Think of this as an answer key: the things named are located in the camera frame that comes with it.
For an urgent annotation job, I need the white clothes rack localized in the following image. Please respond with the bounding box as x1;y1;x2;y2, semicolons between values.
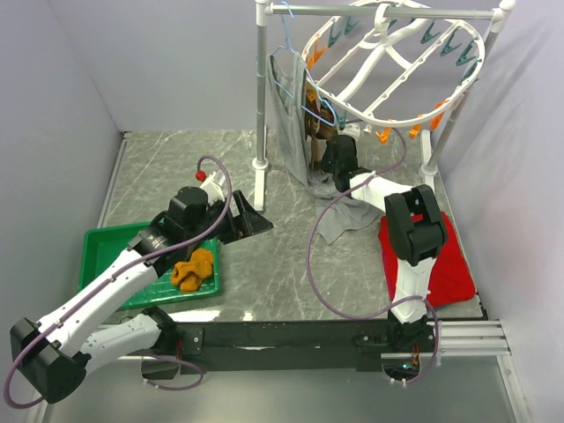
252;1;516;211

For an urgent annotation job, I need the mustard yellow sock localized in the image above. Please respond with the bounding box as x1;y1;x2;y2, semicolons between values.
170;249;214;293
177;262;213;293

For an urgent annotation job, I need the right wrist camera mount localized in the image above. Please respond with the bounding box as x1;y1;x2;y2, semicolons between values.
339;123;362;139

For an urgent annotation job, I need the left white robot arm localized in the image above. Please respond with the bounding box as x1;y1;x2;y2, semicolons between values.
9;187;273;404

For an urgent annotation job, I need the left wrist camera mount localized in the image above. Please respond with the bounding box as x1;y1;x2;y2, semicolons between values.
195;170;226;205

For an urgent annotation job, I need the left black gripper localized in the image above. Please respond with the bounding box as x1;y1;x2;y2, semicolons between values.
185;189;273;245

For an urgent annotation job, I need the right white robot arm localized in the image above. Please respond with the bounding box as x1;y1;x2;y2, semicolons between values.
320;135;448;352

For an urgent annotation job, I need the green plastic tray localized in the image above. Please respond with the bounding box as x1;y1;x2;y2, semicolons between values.
78;222;221;311

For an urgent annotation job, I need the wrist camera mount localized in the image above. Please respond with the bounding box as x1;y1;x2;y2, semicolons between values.
339;123;362;139
195;170;226;205

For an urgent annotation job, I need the white clip sock hanger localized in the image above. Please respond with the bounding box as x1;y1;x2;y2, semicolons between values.
308;16;471;130

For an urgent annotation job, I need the red folded cloth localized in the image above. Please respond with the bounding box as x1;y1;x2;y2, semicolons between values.
378;211;476;308

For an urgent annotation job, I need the grey tank top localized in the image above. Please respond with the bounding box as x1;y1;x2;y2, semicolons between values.
266;54;381;244

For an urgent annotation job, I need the black base beam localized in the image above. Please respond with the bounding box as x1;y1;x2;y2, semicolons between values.
140;319;435;372

